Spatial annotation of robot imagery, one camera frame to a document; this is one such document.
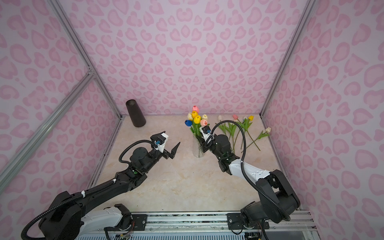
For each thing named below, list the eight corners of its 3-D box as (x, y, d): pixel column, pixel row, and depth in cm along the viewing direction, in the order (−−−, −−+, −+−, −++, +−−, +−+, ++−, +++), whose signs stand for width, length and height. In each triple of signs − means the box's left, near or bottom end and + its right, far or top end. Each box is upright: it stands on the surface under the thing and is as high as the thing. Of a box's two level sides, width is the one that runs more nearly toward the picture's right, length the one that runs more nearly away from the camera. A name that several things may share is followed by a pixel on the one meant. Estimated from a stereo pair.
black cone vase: (134, 127, 116) (123, 107, 100) (137, 119, 122) (127, 99, 106) (144, 127, 116) (135, 107, 100) (146, 119, 122) (138, 99, 106)
